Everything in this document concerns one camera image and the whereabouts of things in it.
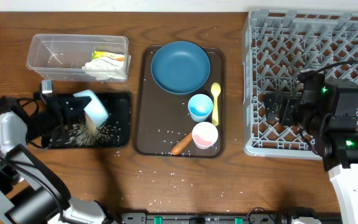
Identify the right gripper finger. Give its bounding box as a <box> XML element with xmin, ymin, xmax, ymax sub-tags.
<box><xmin>279</xmin><ymin>96</ymin><xmax>300</xmax><ymax>126</ymax></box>
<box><xmin>263</xmin><ymin>93</ymin><xmax>283</xmax><ymax>121</ymax></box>

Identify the light blue bowl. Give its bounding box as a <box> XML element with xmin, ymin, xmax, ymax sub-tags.
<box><xmin>73</xmin><ymin>90</ymin><xmax>109</xmax><ymax>129</ymax></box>

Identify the white rice pile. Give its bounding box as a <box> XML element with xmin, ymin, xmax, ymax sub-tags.
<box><xmin>66</xmin><ymin>115</ymin><xmax>122</xmax><ymax>147</ymax></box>

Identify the light blue cup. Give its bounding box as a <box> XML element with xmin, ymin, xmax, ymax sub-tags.
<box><xmin>188</xmin><ymin>94</ymin><xmax>213</xmax><ymax>122</ymax></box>

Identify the pink cup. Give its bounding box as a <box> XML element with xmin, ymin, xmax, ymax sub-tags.
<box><xmin>191</xmin><ymin>122</ymin><xmax>219</xmax><ymax>149</ymax></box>

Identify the dark blue plate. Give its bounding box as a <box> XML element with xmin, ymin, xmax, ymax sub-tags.
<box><xmin>151</xmin><ymin>41</ymin><xmax>211</xmax><ymax>95</ymax></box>

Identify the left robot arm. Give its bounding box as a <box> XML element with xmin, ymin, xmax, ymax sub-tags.
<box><xmin>0</xmin><ymin>90</ymin><xmax>122</xmax><ymax>223</ymax></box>

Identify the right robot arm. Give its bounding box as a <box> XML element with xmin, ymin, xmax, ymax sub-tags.
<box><xmin>263</xmin><ymin>71</ymin><xmax>358</xmax><ymax>223</ymax></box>

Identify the grey dishwasher rack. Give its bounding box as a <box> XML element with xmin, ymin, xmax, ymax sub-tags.
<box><xmin>242</xmin><ymin>9</ymin><xmax>358</xmax><ymax>159</ymax></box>

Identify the black plastic tray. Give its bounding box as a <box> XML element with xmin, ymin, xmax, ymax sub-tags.
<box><xmin>41</xmin><ymin>92</ymin><xmax>131</xmax><ymax>149</ymax></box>

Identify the clear plastic bin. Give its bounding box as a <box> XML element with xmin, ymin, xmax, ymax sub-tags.
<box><xmin>26</xmin><ymin>34</ymin><xmax>131</xmax><ymax>82</ymax></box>

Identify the yellow plastic spoon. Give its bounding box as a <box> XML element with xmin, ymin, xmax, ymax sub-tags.
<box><xmin>211</xmin><ymin>82</ymin><xmax>221</xmax><ymax>126</ymax></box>

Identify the dark brown serving tray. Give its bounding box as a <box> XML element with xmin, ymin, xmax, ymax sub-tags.
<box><xmin>134</xmin><ymin>45</ymin><xmax>226</xmax><ymax>159</ymax></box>

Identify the orange carrot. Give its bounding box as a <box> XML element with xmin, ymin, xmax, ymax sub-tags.
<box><xmin>171</xmin><ymin>132</ymin><xmax>193</xmax><ymax>156</ymax></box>

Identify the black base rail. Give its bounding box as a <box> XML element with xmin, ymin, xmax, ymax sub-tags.
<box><xmin>121</xmin><ymin>213</ymin><xmax>275</xmax><ymax>224</ymax></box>

